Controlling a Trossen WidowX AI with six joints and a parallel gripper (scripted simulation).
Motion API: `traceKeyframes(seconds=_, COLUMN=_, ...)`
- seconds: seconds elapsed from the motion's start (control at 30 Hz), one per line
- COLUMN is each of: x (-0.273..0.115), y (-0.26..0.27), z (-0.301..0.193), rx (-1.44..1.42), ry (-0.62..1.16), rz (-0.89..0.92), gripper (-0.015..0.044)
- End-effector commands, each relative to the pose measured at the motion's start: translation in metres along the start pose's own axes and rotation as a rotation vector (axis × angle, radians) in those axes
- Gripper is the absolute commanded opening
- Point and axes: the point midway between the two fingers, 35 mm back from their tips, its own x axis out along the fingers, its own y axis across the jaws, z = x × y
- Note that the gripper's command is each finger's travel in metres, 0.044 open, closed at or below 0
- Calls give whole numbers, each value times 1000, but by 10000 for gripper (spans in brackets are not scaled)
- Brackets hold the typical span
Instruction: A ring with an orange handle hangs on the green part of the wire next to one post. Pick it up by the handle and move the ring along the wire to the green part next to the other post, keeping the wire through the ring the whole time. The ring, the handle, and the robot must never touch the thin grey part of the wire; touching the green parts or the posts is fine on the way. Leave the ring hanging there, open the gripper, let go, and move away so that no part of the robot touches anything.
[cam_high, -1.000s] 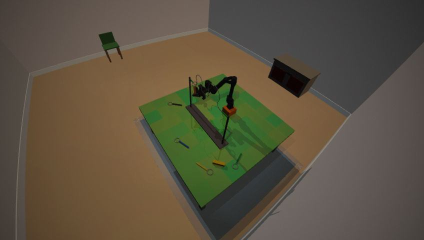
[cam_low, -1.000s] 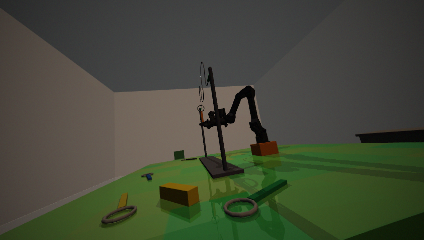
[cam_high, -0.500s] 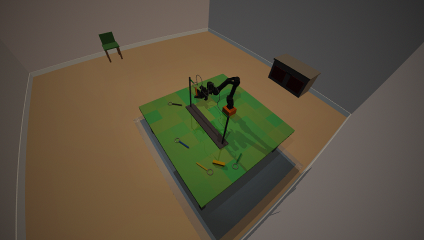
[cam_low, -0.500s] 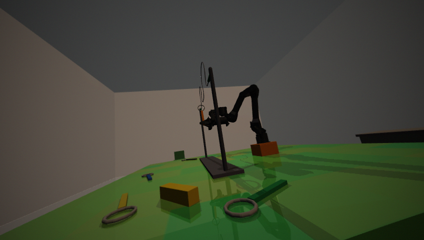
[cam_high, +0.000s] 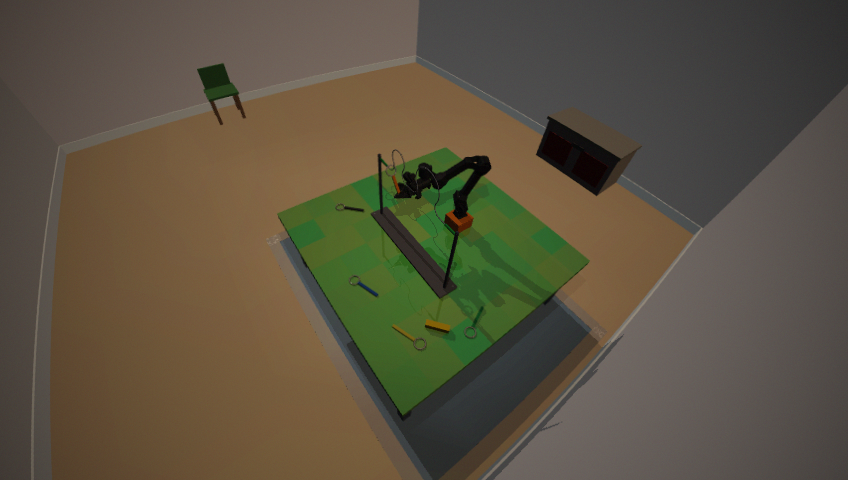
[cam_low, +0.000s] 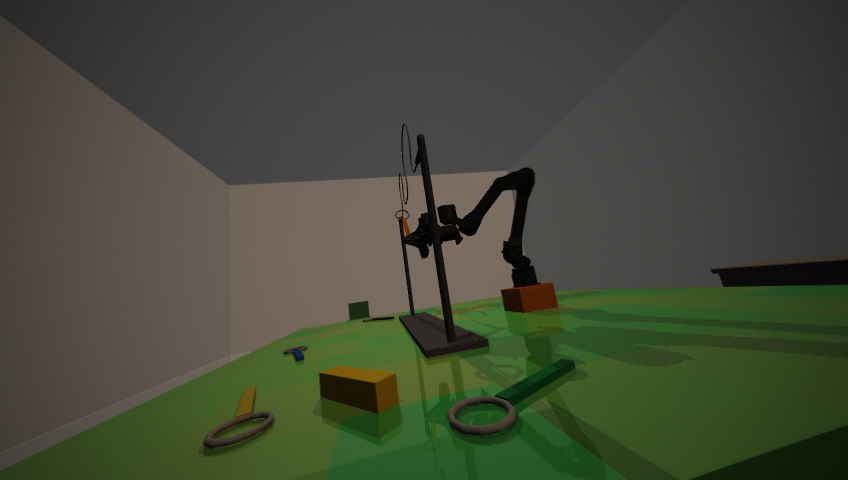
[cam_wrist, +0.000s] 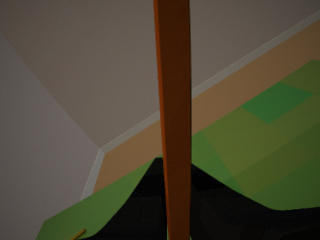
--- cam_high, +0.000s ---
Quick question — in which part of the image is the grey ring with dark green handle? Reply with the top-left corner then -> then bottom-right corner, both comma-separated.
464,306 -> 484,338

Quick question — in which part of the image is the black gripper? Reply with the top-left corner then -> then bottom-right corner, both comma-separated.
394,179 -> 423,199

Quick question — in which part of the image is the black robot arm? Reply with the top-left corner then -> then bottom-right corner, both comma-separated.
403,155 -> 491,219

